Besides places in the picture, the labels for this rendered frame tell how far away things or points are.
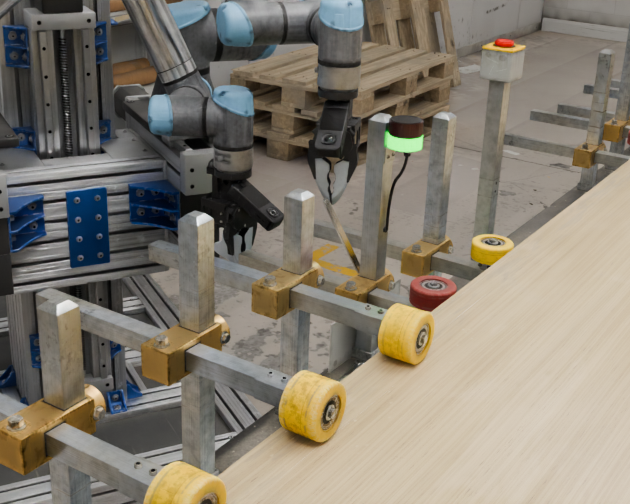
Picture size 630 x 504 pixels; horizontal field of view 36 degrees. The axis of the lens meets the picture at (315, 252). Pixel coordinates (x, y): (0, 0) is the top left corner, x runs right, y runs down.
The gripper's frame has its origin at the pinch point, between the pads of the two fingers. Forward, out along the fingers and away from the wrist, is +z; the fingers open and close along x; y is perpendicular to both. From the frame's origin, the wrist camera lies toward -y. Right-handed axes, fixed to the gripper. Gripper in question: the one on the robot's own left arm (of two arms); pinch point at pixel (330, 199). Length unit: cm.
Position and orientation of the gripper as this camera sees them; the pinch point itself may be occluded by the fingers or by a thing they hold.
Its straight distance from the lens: 178.4
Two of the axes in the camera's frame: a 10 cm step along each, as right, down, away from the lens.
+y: 2.3, -3.7, 9.0
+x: -9.7, -1.2, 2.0
